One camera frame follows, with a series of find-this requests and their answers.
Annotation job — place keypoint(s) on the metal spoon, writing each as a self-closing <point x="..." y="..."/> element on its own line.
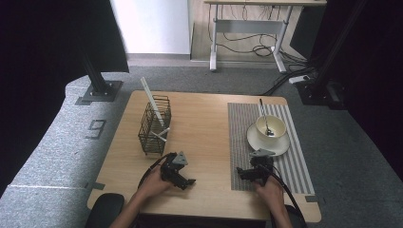
<point x="265" y="118"/>

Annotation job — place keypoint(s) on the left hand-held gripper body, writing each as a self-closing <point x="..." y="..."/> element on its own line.
<point x="173" y="169"/>

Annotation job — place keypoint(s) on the white desk frame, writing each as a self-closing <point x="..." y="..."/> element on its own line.
<point x="247" y="26"/>

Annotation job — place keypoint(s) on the grey striped placemat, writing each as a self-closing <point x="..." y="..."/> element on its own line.
<point x="239" y="142"/>

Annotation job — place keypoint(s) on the grey tape strip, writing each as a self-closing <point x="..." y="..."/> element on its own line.
<point x="99" y="186"/>
<point x="311" y="199"/>

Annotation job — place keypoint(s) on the person's left hand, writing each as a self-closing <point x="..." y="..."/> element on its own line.
<point x="153" y="185"/>

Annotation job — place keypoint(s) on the white cup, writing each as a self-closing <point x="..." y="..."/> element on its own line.
<point x="278" y="126"/>

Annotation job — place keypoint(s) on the black stand with dark base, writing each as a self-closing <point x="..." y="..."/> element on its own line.
<point x="320" y="91"/>

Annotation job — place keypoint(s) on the person's right hand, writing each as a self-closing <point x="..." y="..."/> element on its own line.
<point x="272" y="194"/>

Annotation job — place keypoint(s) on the black stand with base plate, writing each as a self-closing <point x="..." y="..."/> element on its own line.
<point x="100" y="90"/>

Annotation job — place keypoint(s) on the white power strip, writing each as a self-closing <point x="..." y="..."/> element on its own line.
<point x="298" y="79"/>

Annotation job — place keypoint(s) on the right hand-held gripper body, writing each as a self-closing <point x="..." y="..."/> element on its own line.
<point x="261" y="164"/>

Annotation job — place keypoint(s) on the white saucer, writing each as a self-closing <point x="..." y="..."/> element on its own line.
<point x="272" y="148"/>

